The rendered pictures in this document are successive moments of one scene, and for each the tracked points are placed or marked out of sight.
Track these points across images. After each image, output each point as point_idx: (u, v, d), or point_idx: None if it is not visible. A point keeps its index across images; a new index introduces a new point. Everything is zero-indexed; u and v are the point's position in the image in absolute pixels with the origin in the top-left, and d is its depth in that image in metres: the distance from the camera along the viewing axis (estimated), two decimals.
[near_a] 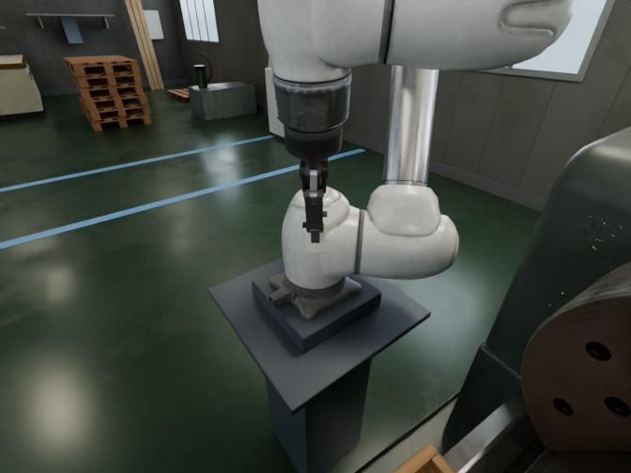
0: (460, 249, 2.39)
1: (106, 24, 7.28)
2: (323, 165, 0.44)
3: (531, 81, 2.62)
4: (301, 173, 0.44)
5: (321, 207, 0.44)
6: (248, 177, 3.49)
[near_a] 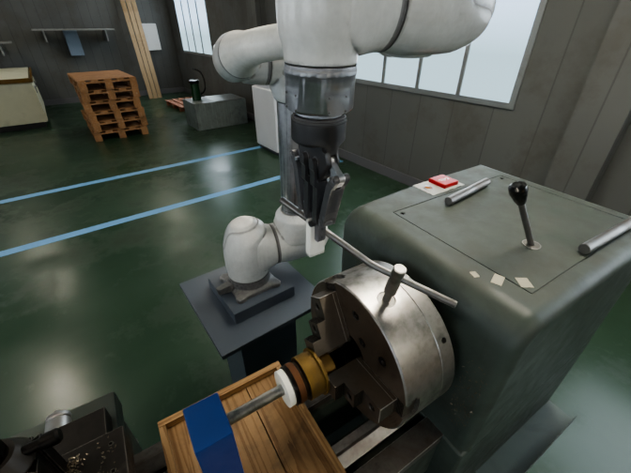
0: None
1: (106, 38, 7.69)
2: None
3: (475, 107, 3.03)
4: (315, 165, 0.45)
5: (342, 192, 0.46)
6: (234, 188, 3.90)
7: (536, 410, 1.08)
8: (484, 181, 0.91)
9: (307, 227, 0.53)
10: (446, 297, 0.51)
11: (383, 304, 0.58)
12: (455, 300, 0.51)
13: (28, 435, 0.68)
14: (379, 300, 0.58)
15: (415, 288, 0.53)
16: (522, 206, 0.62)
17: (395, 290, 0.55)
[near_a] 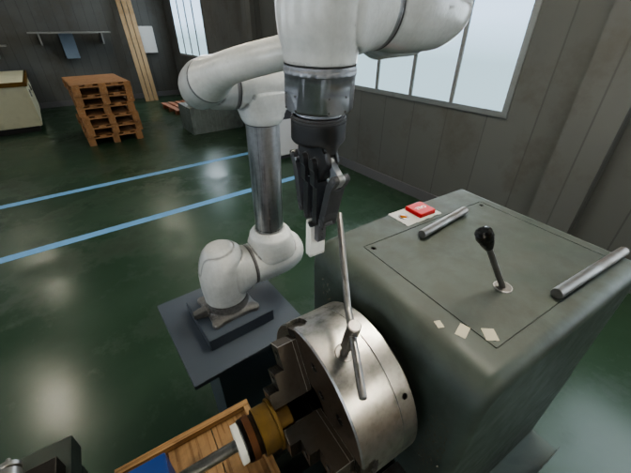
0: None
1: (102, 40, 7.66)
2: None
3: (469, 114, 3.00)
4: (315, 166, 0.45)
5: (342, 193, 0.46)
6: (226, 194, 3.87)
7: (518, 441, 1.05)
8: (461, 211, 0.88)
9: (307, 227, 0.53)
10: (362, 384, 0.45)
11: (336, 352, 0.55)
12: (365, 395, 0.44)
13: None
14: (338, 347, 0.56)
15: (351, 354, 0.49)
16: (490, 251, 0.59)
17: (346, 345, 0.52)
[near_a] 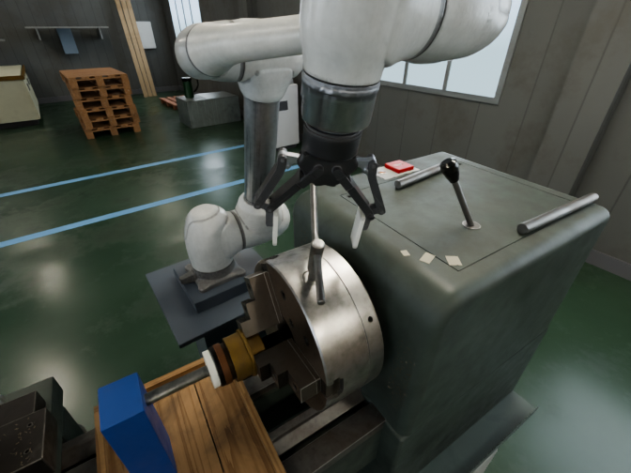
0: None
1: (100, 36, 7.67)
2: (321, 166, 0.44)
3: (461, 102, 3.02)
4: None
5: (272, 175, 0.45)
6: (222, 184, 3.89)
7: (498, 400, 1.06)
8: (438, 166, 0.90)
9: (357, 211, 0.54)
10: (321, 290, 0.46)
11: (304, 277, 0.57)
12: (323, 299, 0.45)
13: None
14: (306, 273, 0.58)
15: (314, 268, 0.50)
16: (455, 184, 0.61)
17: (311, 266, 0.54)
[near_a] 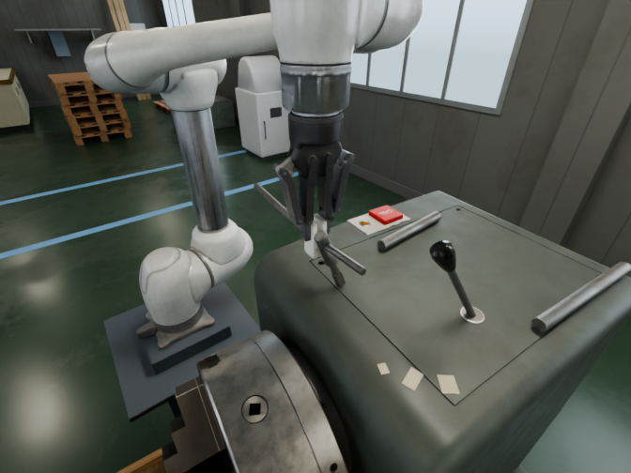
0: None
1: (93, 38, 7.52)
2: (312, 157, 0.45)
3: (461, 112, 2.87)
4: None
5: (287, 190, 0.46)
6: None
7: None
8: (432, 217, 0.75)
9: (314, 220, 0.55)
10: (355, 263, 0.46)
11: (244, 408, 0.42)
12: (362, 267, 0.45)
13: None
14: (248, 402, 0.42)
15: (333, 256, 0.50)
16: (452, 273, 0.46)
17: (329, 260, 0.54)
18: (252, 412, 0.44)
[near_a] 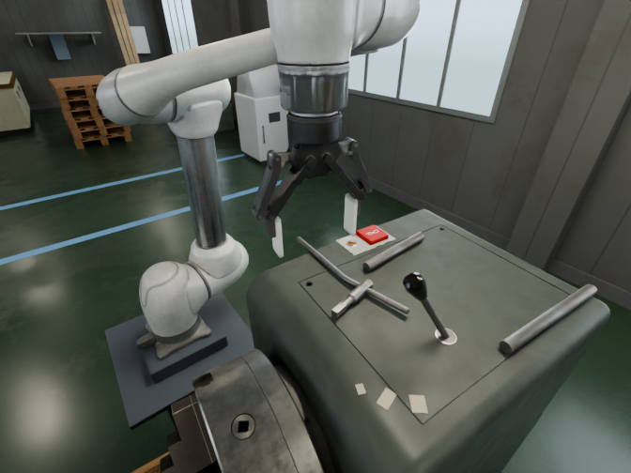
0: None
1: (93, 41, 7.57)
2: (313, 157, 0.46)
3: (456, 119, 2.91)
4: None
5: (269, 177, 0.45)
6: None
7: None
8: (415, 237, 0.79)
9: (345, 200, 0.56)
10: (401, 306, 0.61)
11: (234, 426, 0.46)
12: (407, 310, 0.61)
13: None
14: (238, 419, 0.47)
15: (377, 294, 0.63)
16: (423, 301, 0.50)
17: (360, 294, 0.63)
18: (241, 428, 0.49)
